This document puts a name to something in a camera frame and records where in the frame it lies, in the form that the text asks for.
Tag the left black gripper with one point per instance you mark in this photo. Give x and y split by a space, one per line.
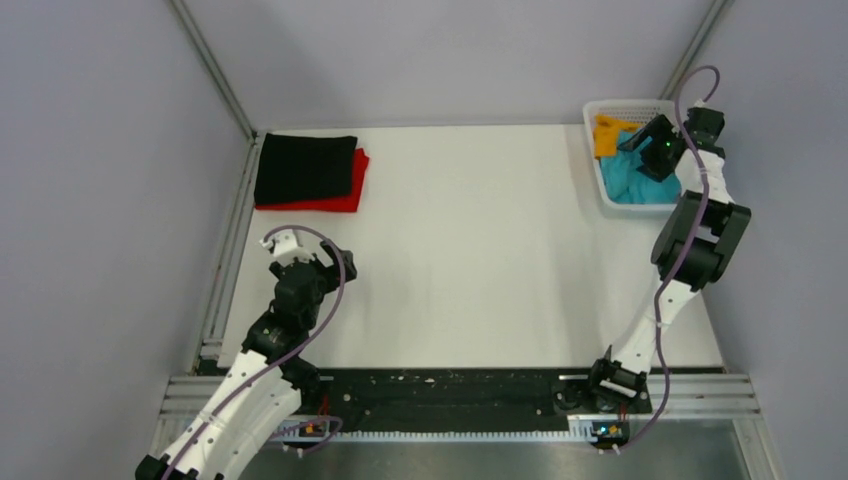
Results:
332 272

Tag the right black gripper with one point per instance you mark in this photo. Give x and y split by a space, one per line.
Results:
659 128

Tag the turquoise t shirt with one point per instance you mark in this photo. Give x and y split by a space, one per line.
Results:
624 184

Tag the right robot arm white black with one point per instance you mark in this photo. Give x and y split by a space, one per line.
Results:
693 249

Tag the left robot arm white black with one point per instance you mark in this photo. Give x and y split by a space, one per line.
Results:
268 380

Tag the orange t shirt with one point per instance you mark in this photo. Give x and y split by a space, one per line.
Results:
606 134

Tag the white plastic basket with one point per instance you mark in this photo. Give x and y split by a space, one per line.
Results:
634 110

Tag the folded black t shirt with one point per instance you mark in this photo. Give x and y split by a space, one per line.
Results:
299 168

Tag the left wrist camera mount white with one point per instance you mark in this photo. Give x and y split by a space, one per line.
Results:
286 248

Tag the left aluminium side rail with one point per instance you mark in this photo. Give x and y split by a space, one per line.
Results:
215 312

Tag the aluminium front rail frame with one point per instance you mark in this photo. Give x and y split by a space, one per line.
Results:
687 395

